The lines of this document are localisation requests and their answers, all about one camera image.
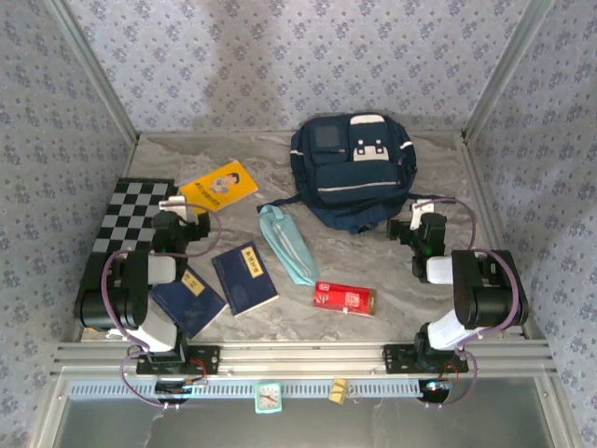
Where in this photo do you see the grey slotted cable duct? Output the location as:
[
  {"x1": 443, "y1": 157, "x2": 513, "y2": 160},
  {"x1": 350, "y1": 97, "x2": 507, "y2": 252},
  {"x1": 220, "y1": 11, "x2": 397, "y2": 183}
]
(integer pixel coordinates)
[{"x1": 67, "y1": 378, "x2": 423, "y2": 400}]

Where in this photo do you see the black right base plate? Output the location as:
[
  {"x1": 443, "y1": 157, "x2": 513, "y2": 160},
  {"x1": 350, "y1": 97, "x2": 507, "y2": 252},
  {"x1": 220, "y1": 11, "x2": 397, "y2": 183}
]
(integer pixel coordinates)
[{"x1": 382, "y1": 343, "x2": 469, "y2": 374}]

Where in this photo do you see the controller board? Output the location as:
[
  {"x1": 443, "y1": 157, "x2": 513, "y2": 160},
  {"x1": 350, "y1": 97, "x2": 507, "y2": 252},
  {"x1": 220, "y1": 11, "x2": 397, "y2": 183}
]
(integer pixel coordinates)
[
  {"x1": 418, "y1": 378, "x2": 454, "y2": 405},
  {"x1": 155, "y1": 378, "x2": 209, "y2": 405}
]

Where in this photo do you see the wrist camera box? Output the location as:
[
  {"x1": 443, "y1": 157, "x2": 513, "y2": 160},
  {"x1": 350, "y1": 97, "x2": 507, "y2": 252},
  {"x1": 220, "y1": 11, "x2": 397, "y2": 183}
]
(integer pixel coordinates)
[
  {"x1": 158, "y1": 195, "x2": 200, "y2": 224},
  {"x1": 409, "y1": 199, "x2": 437, "y2": 230}
]

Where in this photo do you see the light blue pencil case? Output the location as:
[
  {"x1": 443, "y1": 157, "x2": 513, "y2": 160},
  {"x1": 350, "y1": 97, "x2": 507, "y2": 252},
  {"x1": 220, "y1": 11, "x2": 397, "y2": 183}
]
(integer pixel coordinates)
[{"x1": 257, "y1": 203, "x2": 320, "y2": 287}]

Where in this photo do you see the right controller board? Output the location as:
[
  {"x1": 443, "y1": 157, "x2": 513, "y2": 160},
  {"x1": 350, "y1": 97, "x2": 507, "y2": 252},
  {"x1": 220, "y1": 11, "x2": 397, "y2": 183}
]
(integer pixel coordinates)
[{"x1": 418, "y1": 378, "x2": 454, "y2": 405}]

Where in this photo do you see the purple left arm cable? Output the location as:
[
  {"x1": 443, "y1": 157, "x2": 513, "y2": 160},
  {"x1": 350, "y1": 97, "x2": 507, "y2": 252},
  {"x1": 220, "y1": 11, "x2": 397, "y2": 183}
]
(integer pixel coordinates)
[{"x1": 101, "y1": 201, "x2": 224, "y2": 412}]

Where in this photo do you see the black grey chessboard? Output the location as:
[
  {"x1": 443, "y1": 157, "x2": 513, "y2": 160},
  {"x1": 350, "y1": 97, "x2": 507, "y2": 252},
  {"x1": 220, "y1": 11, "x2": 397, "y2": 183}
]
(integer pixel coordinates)
[{"x1": 82, "y1": 176, "x2": 180, "y2": 281}]

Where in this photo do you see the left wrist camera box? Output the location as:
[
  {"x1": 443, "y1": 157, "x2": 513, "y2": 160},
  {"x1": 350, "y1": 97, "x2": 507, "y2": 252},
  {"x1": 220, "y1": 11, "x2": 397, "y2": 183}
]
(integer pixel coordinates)
[{"x1": 158, "y1": 195, "x2": 200, "y2": 224}]

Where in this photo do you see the left controller board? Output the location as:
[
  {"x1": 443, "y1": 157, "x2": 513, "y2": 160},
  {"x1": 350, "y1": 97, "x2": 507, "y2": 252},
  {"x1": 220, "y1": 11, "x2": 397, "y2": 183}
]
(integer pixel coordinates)
[{"x1": 155, "y1": 378, "x2": 209, "y2": 405}]

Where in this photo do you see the red rectangular box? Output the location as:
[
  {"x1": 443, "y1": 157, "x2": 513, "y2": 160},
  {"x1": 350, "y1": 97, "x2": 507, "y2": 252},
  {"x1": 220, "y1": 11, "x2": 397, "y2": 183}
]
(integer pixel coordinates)
[{"x1": 312, "y1": 281, "x2": 378, "y2": 318}]

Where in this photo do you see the small yellow tag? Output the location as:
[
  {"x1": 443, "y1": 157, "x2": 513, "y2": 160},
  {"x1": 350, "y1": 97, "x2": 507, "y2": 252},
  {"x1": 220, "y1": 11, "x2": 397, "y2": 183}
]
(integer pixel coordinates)
[{"x1": 328, "y1": 377, "x2": 350, "y2": 404}]

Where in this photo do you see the aluminium frame post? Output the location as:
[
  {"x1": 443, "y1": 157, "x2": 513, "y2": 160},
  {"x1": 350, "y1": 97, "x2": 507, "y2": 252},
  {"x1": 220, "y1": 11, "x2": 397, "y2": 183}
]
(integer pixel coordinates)
[
  {"x1": 460, "y1": 0, "x2": 559, "y2": 144},
  {"x1": 44, "y1": 0, "x2": 141, "y2": 144}
]

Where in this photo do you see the aluminium mounting rail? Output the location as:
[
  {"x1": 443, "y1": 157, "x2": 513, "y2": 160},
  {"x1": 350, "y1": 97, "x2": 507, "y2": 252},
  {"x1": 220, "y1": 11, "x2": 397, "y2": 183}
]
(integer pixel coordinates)
[{"x1": 50, "y1": 341, "x2": 559, "y2": 378}]

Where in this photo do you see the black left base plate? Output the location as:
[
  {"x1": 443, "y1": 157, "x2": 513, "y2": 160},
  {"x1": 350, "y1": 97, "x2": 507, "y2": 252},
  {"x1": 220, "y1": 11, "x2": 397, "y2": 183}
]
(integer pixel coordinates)
[{"x1": 135, "y1": 343, "x2": 221, "y2": 376}]

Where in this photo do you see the yellow picture book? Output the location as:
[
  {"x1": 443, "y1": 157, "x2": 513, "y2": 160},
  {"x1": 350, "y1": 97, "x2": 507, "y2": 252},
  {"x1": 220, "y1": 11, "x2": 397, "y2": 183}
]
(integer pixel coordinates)
[{"x1": 179, "y1": 160, "x2": 259, "y2": 215}]

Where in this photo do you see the small teal clock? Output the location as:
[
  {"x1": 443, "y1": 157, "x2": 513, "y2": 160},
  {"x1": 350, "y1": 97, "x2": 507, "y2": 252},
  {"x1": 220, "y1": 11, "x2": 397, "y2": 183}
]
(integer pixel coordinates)
[{"x1": 254, "y1": 381, "x2": 284, "y2": 415}]

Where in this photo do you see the navy blue backpack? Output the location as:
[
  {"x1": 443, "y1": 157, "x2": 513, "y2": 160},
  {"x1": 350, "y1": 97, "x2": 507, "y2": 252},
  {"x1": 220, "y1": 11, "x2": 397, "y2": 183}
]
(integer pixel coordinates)
[{"x1": 269, "y1": 111, "x2": 451, "y2": 235}]

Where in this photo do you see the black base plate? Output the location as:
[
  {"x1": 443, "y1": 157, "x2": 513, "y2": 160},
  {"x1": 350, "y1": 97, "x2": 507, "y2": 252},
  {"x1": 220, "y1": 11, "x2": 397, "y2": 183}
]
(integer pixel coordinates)
[
  {"x1": 382, "y1": 343, "x2": 469, "y2": 374},
  {"x1": 135, "y1": 343, "x2": 221, "y2": 376}
]

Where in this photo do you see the navy book yellow label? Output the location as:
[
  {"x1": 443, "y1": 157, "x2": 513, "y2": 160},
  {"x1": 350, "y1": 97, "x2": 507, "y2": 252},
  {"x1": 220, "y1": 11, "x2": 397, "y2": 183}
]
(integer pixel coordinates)
[
  {"x1": 149, "y1": 266, "x2": 229, "y2": 341},
  {"x1": 211, "y1": 241, "x2": 280, "y2": 318}
]

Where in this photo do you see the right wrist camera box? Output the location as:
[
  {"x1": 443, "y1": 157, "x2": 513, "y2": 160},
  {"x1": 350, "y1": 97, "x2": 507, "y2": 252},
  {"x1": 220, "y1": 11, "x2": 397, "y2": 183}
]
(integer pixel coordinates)
[{"x1": 409, "y1": 199, "x2": 437, "y2": 230}]

